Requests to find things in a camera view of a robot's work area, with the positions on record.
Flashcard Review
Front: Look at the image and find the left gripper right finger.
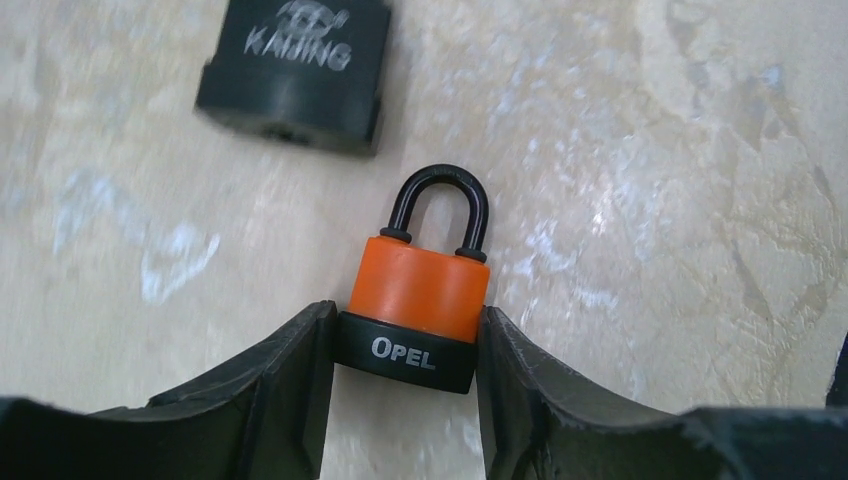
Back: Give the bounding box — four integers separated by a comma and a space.
477, 307, 847, 479

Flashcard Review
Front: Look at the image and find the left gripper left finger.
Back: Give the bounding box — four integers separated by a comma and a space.
1, 301, 337, 479

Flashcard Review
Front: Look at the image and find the orange black Opel padlock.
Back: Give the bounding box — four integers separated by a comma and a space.
332, 164, 490, 394

